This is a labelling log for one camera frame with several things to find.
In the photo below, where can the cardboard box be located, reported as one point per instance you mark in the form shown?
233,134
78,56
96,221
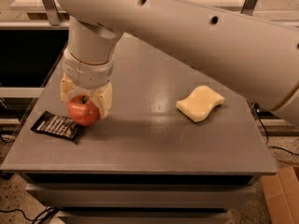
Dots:
281,192

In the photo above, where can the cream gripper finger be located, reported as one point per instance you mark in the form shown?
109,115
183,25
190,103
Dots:
68,89
102,98

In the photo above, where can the red apple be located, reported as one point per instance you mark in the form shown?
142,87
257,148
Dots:
82,110

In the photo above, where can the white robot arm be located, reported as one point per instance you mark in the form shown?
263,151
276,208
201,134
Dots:
257,59

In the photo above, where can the yellow sponge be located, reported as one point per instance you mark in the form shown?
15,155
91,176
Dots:
198,105

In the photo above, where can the black rxbar chocolate wrapper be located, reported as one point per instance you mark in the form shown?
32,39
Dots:
57,126

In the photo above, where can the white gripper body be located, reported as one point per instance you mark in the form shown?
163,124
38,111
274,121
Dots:
88,76

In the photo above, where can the metal window frame rail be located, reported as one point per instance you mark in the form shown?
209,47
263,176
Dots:
40,13

